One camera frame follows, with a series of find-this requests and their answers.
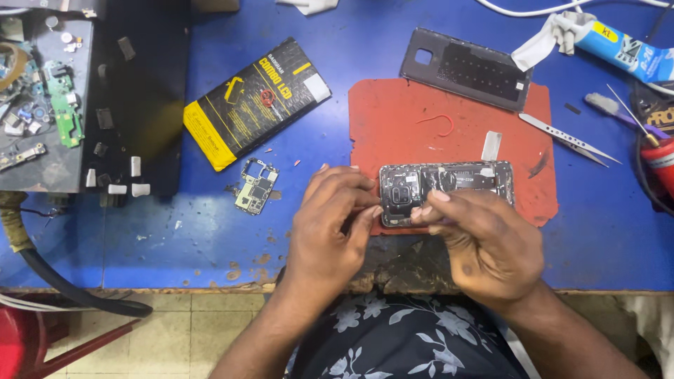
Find white cable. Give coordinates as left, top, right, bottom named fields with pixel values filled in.
left=474, top=0, right=674, bottom=18

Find black phone display panel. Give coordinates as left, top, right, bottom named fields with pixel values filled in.
left=80, top=0, right=192, bottom=200

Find purple toothbrush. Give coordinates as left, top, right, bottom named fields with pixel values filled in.
left=584, top=92, right=670, bottom=140

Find thin red wire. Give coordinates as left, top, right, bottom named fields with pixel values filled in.
left=415, top=114, right=455, bottom=138

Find grey tray of phone parts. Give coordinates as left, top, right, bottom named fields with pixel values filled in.
left=0, top=9, right=96, bottom=193

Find white tape strip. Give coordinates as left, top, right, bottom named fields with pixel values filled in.
left=481, top=130, right=503, bottom=162

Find phone motherboard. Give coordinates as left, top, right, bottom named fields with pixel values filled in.
left=233, top=156, right=280, bottom=217

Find person's left hand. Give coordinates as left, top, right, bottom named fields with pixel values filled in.
left=284, top=164, right=385, bottom=297

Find grey phone back cover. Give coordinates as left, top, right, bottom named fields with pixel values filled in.
left=399, top=27, right=534, bottom=113

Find black hose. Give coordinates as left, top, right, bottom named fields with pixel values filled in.
left=0, top=191, right=154, bottom=319

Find red needle-tip bottle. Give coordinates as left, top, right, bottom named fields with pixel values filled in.
left=606, top=83, right=674, bottom=197

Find red stool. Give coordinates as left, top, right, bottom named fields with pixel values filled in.
left=0, top=302, right=142, bottom=379

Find person's right hand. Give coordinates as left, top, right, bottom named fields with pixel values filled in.
left=410, top=188, right=546, bottom=312

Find blue and white glue tube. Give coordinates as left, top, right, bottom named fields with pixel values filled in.
left=573, top=20, right=674, bottom=85

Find white folded cloth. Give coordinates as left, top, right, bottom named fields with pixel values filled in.
left=276, top=0, right=340, bottom=16

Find steel tweezers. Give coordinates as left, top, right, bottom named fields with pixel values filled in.
left=518, top=112, right=622, bottom=168

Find black and yellow display packet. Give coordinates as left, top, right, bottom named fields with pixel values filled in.
left=183, top=36, right=333, bottom=173

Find dark floral shirt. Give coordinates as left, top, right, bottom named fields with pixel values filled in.
left=286, top=291, right=530, bottom=379

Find smartphone without back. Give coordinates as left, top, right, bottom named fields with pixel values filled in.
left=378, top=160, right=516, bottom=228

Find white crumpled tissue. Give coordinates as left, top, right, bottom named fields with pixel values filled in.
left=510, top=11, right=597, bottom=73

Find small flex connector board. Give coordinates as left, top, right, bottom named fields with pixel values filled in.
left=0, top=142, right=47, bottom=172

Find green circuit board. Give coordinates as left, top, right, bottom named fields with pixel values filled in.
left=44, top=60, right=85, bottom=149

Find red work mat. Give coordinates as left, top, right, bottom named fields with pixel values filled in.
left=348, top=77, right=559, bottom=236

